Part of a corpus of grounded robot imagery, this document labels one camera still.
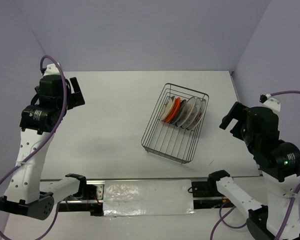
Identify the white plate orange sunburst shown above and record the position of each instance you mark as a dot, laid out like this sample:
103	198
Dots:
198	115

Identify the white plate green rim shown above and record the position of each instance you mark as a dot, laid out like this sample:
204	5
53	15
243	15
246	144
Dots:
193	113

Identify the white plate red characters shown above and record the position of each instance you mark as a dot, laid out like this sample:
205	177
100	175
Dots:
186	111

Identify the grey wire dish rack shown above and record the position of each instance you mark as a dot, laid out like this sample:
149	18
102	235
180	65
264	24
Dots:
168	140

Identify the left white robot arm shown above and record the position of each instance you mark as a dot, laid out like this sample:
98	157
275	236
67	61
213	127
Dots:
38	126

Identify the blue floral green plate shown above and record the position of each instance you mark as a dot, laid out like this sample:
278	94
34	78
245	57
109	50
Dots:
179	112

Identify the black metal base rail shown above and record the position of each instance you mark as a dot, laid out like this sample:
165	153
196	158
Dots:
204	197

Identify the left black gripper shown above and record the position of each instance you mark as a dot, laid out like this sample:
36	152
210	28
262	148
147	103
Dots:
76	99

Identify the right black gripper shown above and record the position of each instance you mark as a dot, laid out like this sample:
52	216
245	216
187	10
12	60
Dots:
237	111

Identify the cream plate with dark motif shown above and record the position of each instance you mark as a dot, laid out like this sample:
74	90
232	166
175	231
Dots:
167	109

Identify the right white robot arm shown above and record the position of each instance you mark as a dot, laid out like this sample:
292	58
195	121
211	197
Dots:
279	162

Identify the silver foil sheet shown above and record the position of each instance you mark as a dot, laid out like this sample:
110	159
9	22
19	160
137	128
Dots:
147	198

